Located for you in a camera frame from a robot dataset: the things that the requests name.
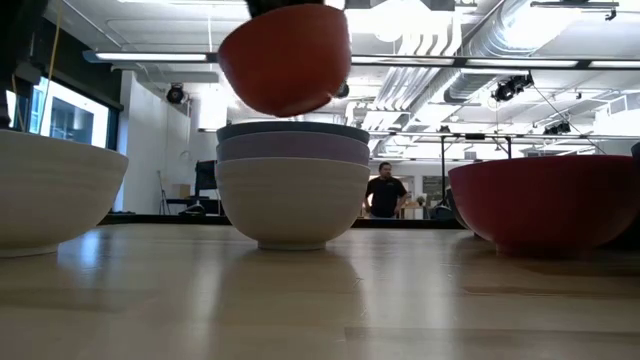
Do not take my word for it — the yellow cable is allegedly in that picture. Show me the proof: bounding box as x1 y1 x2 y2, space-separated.
37 0 64 136

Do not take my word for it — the black metal gantry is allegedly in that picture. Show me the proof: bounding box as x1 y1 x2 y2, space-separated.
438 132 515 221

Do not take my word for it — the blue bowl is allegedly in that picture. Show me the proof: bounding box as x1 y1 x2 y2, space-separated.
216 120 371 146

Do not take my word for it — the white bowl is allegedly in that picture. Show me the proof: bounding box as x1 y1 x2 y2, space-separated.
0 128 130 259
214 156 372 252

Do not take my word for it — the black office desk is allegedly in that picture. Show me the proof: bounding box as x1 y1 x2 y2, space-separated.
163 197 224 217

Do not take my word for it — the silver ventilation duct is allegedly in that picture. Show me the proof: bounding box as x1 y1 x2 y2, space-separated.
442 0 566 105

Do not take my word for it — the long ceiling light fixture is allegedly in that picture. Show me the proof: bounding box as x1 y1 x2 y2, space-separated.
82 48 640 71

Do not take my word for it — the red bowl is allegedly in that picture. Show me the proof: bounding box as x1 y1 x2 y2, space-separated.
217 3 353 119

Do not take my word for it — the lilac bowl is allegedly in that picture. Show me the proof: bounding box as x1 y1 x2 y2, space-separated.
216 130 372 167

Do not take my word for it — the large window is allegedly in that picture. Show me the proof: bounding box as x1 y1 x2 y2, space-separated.
4 74 121 151

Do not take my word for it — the black computer monitor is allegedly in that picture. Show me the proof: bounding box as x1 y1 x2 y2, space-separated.
193 159 219 192

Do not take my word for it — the magenta bowl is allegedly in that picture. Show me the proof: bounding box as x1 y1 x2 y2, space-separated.
447 154 640 258

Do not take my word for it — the black aluminium table frame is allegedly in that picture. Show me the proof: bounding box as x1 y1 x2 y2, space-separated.
98 213 469 231

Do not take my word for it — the person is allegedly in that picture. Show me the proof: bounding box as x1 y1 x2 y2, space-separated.
363 160 410 220

